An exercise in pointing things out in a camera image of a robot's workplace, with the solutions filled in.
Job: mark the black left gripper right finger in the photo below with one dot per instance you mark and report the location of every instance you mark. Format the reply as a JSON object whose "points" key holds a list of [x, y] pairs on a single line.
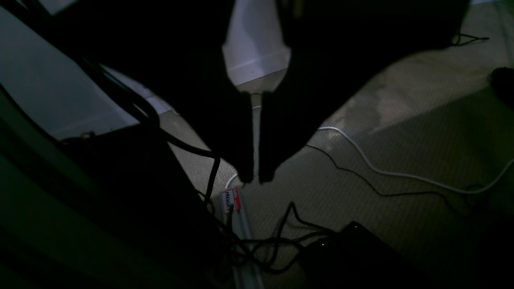
{"points": [[336, 47]]}

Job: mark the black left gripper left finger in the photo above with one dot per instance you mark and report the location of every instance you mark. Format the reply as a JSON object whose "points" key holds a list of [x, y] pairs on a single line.
{"points": [[174, 48]]}

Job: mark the black device with green led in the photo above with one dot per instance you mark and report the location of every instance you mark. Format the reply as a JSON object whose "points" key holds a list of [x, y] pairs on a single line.
{"points": [[356, 259]]}

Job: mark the grey power strip with label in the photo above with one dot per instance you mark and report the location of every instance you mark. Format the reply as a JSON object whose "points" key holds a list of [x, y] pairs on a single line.
{"points": [[248, 275]]}

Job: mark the white pedestal base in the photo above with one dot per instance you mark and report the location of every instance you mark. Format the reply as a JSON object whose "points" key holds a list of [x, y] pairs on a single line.
{"points": [[254, 44]]}

